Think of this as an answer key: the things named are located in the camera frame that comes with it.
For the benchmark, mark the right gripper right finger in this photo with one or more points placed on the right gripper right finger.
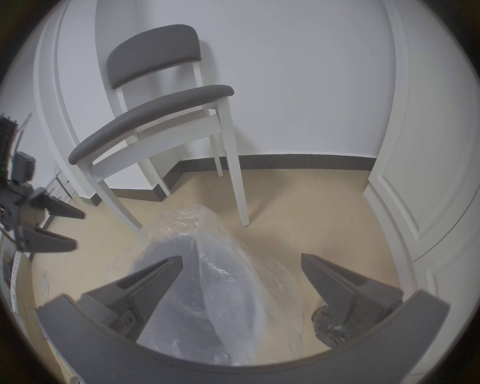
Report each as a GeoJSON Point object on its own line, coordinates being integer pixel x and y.
{"type": "Point", "coordinates": [337, 288]}

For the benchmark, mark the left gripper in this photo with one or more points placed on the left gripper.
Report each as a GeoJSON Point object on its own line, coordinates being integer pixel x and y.
{"type": "Point", "coordinates": [18, 210]}

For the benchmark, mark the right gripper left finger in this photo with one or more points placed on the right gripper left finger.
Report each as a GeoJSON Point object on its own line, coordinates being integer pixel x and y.
{"type": "Point", "coordinates": [150, 285]}

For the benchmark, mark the black plastic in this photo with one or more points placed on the black plastic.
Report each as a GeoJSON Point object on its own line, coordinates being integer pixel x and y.
{"type": "Point", "coordinates": [330, 333]}

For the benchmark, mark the clear plastic bag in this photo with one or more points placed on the clear plastic bag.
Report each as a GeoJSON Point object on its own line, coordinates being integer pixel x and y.
{"type": "Point", "coordinates": [225, 243]}

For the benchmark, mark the grey trash bin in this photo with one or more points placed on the grey trash bin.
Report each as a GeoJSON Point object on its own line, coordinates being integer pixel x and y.
{"type": "Point", "coordinates": [180, 318]}

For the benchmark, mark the white wardrobe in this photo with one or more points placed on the white wardrobe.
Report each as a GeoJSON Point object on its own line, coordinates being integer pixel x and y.
{"type": "Point", "coordinates": [431, 168]}

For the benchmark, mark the grey padded white chair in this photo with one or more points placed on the grey padded white chair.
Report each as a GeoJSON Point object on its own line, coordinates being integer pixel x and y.
{"type": "Point", "coordinates": [153, 52]}

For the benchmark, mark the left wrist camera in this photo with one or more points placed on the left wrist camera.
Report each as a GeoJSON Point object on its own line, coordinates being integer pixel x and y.
{"type": "Point", "coordinates": [24, 167]}

